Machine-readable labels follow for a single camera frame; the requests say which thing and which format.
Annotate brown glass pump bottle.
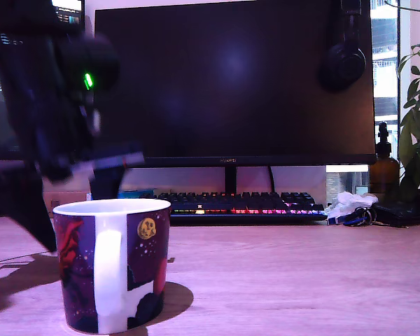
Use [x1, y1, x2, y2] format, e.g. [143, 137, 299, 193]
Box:
[368, 122, 401, 195]

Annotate black monitor showing text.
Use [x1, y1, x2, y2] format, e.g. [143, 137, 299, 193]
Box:
[0, 0, 88, 162]

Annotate dark window frame bar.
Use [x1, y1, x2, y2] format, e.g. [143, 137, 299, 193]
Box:
[395, 0, 403, 169]

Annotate brown cardboard box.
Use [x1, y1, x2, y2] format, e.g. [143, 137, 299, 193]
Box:
[43, 190, 92, 220]

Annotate blue and white box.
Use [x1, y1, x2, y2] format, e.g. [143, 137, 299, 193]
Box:
[118, 188, 155, 202]

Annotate black over-ear headphones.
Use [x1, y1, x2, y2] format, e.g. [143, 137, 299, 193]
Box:
[318, 0, 367, 94]

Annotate green leafy potted plant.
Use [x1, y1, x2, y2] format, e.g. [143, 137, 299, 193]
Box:
[397, 43, 420, 202]

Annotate purple space print mug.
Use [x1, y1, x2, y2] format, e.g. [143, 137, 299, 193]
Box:
[52, 198, 172, 335]

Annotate key bunch with blue strap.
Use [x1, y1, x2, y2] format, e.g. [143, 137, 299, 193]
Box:
[327, 206, 378, 228]

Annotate white crumpled tissue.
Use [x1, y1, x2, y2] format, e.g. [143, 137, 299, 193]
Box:
[323, 191, 379, 220]

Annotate black rainbow backlit keyboard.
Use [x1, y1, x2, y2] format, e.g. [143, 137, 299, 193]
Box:
[153, 190, 329, 225]

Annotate large black dark-screen monitor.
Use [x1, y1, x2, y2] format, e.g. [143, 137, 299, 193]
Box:
[92, 0, 377, 195]

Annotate black flat case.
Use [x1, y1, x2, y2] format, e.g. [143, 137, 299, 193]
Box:
[372, 199, 420, 228]

